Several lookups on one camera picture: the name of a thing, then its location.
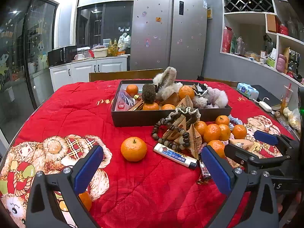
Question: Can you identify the red gift box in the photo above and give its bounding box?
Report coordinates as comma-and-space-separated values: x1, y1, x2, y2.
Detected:
221, 27, 234, 54

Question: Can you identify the white power adapter with cable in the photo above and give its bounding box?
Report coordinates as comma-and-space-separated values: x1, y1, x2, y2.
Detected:
252, 96, 273, 112

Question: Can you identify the white plastic bag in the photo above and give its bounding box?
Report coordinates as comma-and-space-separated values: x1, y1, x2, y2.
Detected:
117, 32, 131, 51

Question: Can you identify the black microwave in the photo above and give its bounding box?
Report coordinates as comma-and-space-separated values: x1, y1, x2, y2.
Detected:
47, 46, 78, 67

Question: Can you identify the red patterned stick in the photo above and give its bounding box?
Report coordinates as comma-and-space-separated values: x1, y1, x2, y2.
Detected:
197, 154, 212, 184

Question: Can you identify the silver two-door refrigerator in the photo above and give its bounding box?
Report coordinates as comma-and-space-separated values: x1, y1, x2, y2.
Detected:
130, 0, 208, 79

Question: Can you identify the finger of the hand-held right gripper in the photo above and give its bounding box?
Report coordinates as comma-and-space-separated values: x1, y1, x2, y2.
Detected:
224, 143, 292, 173
254, 130, 301, 158

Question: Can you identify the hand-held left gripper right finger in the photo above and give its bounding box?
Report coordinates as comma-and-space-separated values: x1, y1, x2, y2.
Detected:
201, 145, 279, 228

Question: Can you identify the blue wet wipes pack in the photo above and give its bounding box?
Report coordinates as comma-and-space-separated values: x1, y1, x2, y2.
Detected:
236, 83, 259, 100

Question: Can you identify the blue crochet scrunchie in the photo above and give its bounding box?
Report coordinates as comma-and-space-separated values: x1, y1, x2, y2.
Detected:
228, 115, 244, 127

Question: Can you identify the glossy brown packet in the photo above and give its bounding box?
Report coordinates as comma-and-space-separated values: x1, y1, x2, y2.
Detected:
160, 93, 181, 106

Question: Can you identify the white plastic basin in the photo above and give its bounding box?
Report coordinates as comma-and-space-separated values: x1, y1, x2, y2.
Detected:
91, 48, 108, 58

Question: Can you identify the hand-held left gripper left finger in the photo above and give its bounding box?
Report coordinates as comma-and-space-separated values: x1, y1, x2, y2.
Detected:
26, 144, 105, 228

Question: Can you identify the white and blue lighter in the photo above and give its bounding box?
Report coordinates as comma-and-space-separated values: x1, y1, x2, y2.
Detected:
153, 143, 198, 170

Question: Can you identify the black and white lace scrunchie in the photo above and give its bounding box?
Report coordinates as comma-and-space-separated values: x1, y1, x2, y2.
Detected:
192, 82, 209, 98

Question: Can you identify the white kitchen cabinet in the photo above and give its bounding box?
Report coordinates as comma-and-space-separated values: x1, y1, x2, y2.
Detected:
49, 55, 129, 92

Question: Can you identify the bubble tea cup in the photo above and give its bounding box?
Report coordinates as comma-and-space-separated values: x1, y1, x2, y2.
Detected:
280, 83, 294, 113

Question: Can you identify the glass sliding door with stickers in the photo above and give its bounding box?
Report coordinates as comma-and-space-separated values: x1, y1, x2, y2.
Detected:
0, 0, 60, 148

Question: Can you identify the brown fluffy hair claw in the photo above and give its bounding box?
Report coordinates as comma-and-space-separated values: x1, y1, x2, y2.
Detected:
142, 84, 158, 104

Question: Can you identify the clear plastic bag of food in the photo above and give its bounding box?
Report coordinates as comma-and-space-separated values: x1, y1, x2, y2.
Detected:
283, 107, 302, 132

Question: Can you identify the red printed bear blanket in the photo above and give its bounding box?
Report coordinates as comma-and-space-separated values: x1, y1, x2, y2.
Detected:
0, 79, 300, 228

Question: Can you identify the pink container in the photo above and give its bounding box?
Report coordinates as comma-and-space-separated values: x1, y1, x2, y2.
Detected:
276, 54, 288, 73

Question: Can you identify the dark brown cardboard box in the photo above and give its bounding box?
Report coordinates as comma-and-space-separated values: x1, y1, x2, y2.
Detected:
112, 79, 232, 127

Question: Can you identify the clear plastic packet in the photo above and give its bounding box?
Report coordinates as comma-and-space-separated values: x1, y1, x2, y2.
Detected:
118, 90, 136, 107

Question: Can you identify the white wall shelf unit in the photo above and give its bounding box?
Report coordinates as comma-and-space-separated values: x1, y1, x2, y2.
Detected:
220, 0, 304, 87

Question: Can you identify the pale pink fluffy hair tie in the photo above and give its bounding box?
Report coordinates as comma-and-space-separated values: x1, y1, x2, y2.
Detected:
192, 85, 229, 108

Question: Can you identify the brown bead bracelet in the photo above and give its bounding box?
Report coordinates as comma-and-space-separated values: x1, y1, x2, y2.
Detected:
151, 117, 192, 151

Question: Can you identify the beige snack packet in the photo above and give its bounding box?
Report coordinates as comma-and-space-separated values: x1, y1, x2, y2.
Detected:
229, 139, 262, 152

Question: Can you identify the brown scrunchie with cream trim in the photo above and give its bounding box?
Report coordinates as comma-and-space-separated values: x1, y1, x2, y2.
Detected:
165, 107, 201, 126

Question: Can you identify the clear glass jar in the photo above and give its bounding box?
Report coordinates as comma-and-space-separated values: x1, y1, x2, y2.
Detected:
235, 37, 246, 55

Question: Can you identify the beige fluffy hair claw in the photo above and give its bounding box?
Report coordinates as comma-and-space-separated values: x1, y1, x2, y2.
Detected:
152, 66, 183, 101

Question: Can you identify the black book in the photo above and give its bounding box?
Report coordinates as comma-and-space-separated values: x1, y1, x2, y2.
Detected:
250, 85, 283, 108

